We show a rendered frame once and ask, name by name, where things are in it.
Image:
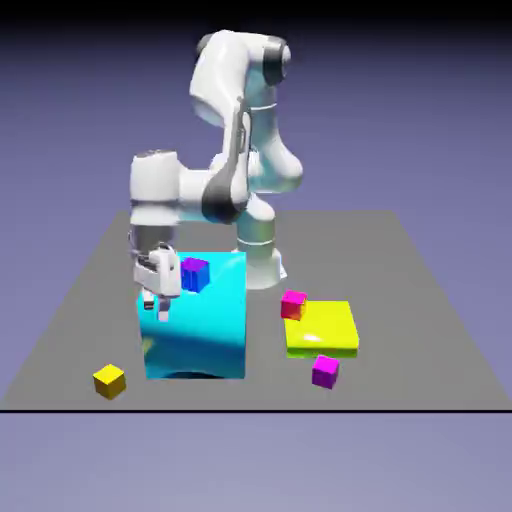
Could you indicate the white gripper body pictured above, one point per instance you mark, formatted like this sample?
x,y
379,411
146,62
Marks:
x,y
160,276

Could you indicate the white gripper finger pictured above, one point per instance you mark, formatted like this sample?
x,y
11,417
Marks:
x,y
163,310
148,300

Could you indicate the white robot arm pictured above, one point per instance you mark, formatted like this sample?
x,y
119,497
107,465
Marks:
x,y
224,120

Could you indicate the small blue cube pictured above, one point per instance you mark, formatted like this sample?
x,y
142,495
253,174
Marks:
x,y
196,274

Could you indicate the small yellow cube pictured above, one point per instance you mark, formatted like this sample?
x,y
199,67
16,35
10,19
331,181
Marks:
x,y
109,380

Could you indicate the small pink cube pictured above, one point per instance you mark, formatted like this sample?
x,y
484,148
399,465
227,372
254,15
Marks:
x,y
293,305

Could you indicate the small magenta cube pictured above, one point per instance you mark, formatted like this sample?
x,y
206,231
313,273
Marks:
x,y
325,372

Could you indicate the large cyan box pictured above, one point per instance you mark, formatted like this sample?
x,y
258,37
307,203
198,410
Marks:
x,y
200,324

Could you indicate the large yellow box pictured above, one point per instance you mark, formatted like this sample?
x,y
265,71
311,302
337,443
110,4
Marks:
x,y
322,328

